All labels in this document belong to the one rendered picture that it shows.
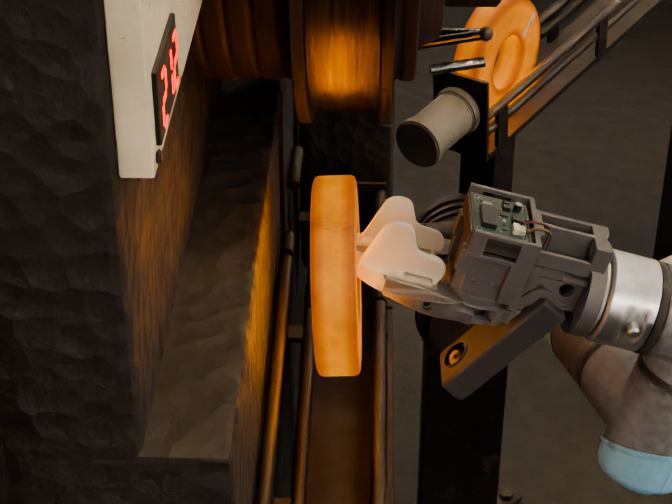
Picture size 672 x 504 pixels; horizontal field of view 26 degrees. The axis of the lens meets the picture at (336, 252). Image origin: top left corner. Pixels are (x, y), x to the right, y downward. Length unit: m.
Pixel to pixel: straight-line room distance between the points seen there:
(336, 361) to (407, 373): 1.30
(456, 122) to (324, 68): 0.62
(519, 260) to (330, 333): 0.15
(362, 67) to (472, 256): 0.16
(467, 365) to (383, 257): 0.12
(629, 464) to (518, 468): 1.01
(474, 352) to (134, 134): 0.46
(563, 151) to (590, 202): 0.21
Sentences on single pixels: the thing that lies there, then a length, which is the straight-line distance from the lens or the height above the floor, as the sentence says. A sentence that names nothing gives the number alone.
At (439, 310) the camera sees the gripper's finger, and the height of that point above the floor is 0.82.
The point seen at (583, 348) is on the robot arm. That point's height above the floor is 0.71.
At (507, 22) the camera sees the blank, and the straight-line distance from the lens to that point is 1.73.
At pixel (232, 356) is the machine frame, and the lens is 0.97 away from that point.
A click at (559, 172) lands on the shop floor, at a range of 2.98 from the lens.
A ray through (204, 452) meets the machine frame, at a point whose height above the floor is 0.87.
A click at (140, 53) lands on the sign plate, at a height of 1.13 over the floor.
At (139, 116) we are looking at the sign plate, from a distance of 0.78.
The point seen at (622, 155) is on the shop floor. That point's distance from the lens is 3.07.
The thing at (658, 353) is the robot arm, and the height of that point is 0.78.
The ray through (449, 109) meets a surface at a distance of 1.67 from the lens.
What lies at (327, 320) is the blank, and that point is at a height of 0.83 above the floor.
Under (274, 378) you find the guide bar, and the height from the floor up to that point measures 0.75.
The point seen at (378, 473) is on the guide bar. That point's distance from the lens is 1.14.
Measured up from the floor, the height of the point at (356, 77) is 0.98.
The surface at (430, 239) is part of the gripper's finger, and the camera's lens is 1.14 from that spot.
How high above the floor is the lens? 1.45
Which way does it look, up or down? 33 degrees down
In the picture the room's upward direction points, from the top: straight up
